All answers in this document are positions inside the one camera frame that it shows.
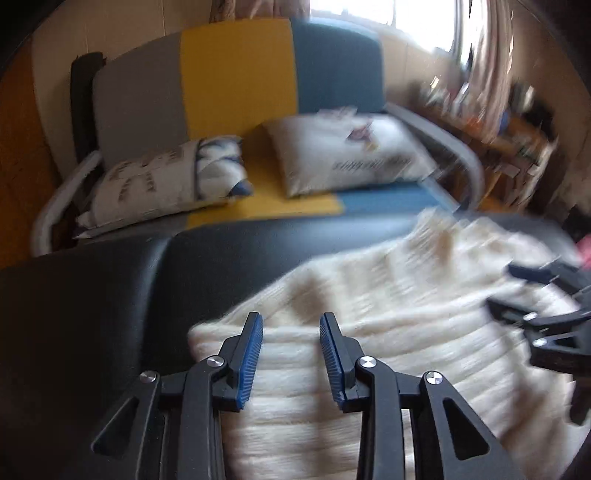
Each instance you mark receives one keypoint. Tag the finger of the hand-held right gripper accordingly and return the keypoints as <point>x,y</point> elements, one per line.
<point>554,350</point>
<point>554,277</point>

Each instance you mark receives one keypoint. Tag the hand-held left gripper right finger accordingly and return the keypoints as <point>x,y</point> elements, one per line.
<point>332,360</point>

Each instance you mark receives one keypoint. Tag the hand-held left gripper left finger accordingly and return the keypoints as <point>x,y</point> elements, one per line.
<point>249,364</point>

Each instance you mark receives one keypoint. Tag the white knitted sweater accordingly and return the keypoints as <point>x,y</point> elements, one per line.
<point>369,300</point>

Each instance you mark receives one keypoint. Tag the wooden side table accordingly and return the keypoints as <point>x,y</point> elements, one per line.
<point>498,138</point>

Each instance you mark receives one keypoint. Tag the grey deer print cushion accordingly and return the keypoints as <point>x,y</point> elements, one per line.
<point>323,152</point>

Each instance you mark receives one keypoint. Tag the triangle pattern cushion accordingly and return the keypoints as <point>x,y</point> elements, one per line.
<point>152,180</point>

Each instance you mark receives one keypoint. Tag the grey yellow blue sofa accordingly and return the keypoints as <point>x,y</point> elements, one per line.
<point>231,74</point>

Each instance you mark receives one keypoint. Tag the white framed window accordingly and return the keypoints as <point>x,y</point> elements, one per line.
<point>392,23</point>

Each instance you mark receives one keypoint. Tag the brown wooden wardrobe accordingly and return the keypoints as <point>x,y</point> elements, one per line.
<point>23,161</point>

